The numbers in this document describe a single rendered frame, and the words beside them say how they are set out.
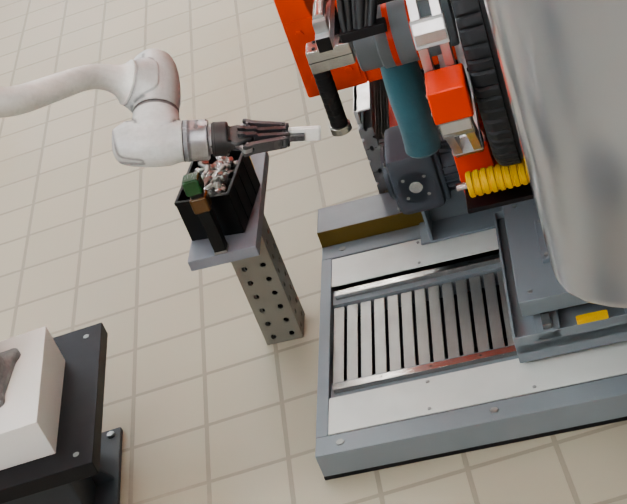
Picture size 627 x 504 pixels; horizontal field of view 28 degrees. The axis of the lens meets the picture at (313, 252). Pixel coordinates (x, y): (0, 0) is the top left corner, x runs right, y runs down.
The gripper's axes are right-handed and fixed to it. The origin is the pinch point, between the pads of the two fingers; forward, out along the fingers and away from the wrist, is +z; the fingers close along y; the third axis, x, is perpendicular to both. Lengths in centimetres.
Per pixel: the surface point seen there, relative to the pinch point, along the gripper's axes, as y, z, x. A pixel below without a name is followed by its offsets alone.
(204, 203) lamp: 2.0, -23.3, 17.5
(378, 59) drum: -1.2, 16.0, -17.3
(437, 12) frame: -21.1, 25.3, -36.2
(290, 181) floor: 100, -3, 74
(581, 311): -16, 60, 41
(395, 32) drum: -2.0, 19.5, -23.5
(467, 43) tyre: -28, 30, -33
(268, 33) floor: 211, -7, 75
